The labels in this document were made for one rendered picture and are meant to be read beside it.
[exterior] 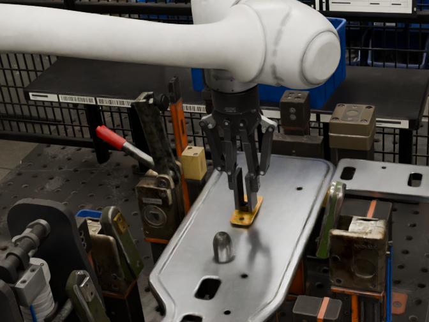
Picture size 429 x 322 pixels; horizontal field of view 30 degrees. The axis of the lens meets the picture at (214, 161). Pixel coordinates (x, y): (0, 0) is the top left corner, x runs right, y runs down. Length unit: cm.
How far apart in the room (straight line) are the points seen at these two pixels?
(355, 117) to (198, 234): 39
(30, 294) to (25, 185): 112
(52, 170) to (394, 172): 105
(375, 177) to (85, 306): 59
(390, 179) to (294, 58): 51
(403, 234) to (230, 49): 91
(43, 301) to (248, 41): 48
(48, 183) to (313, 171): 89
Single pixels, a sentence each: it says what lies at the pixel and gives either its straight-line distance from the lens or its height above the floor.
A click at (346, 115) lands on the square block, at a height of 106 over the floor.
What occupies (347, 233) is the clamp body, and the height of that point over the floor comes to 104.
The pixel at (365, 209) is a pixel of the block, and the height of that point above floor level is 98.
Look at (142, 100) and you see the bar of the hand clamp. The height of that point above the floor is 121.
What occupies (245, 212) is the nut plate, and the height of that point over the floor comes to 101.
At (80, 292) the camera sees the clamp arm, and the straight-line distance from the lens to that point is 116.
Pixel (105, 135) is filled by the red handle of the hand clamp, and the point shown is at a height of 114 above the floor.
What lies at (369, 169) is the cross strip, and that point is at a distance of 150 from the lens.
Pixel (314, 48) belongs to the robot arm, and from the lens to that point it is 102.
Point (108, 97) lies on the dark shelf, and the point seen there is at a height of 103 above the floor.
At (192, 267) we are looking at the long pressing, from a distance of 129.
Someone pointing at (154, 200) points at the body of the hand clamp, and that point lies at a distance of 142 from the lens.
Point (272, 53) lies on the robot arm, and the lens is 103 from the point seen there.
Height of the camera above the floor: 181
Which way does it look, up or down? 31 degrees down
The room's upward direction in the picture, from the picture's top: 7 degrees counter-clockwise
